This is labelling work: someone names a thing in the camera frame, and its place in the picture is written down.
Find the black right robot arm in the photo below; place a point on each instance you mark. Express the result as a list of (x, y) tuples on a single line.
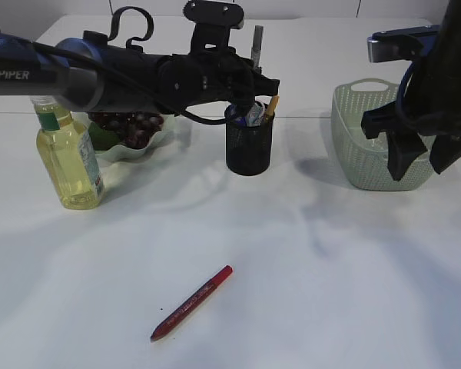
[(426, 113)]

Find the green wavy glass plate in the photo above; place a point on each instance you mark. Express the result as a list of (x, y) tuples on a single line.
[(119, 152)]

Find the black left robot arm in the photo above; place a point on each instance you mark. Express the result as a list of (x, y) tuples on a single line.
[(90, 74)]

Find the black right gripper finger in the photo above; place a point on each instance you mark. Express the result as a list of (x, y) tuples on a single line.
[(403, 150), (446, 150)]

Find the gold marker pen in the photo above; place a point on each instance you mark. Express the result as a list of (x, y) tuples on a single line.
[(271, 107)]

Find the blue scissors with sheath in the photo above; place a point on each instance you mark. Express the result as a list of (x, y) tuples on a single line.
[(253, 118)]

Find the silver marker pen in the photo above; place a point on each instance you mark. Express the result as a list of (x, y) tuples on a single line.
[(257, 46)]

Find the yellow liquid plastic bottle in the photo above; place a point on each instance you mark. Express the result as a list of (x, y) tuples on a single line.
[(67, 153)]

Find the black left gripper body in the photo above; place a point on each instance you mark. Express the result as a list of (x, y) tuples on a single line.
[(211, 71)]

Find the green plastic woven basket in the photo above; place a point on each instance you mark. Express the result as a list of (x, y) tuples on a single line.
[(364, 161)]

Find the black mesh pen cup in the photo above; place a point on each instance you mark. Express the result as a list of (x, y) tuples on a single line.
[(249, 142)]

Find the red marker pen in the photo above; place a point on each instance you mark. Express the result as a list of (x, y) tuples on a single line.
[(190, 304)]

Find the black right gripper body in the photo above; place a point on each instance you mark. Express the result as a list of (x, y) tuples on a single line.
[(393, 120)]

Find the purple artificial grape bunch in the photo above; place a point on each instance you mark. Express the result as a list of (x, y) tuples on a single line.
[(133, 130)]

